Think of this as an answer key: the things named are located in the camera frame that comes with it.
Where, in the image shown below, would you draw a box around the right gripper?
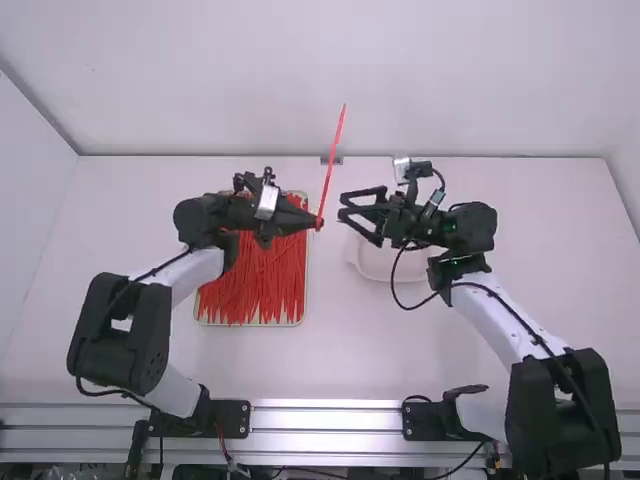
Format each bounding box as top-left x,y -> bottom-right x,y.
336,177 -> 445,250

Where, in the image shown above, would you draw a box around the row of orange cable ties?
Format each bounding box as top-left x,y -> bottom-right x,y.
197,192 -> 309,326

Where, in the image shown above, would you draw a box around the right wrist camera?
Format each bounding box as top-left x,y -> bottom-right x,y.
392,156 -> 435,182

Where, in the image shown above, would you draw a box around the orange cable tie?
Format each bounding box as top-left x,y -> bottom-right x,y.
313,103 -> 348,234

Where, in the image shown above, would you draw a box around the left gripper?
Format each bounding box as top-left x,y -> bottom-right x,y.
219,167 -> 322,251

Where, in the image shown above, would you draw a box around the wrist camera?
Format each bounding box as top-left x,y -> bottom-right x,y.
392,156 -> 435,182
253,185 -> 280,221

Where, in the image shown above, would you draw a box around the silver rails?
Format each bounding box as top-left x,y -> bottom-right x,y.
0,398 -> 640,471

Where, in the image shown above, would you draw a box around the white dish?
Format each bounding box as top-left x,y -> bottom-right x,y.
341,232 -> 431,284

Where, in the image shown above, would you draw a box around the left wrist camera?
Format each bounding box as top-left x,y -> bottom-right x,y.
253,185 -> 280,221

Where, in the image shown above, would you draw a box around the pale tray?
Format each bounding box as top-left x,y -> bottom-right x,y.
192,188 -> 314,329

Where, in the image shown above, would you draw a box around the black cable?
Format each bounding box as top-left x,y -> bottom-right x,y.
391,167 -> 449,312
74,375 -> 151,402

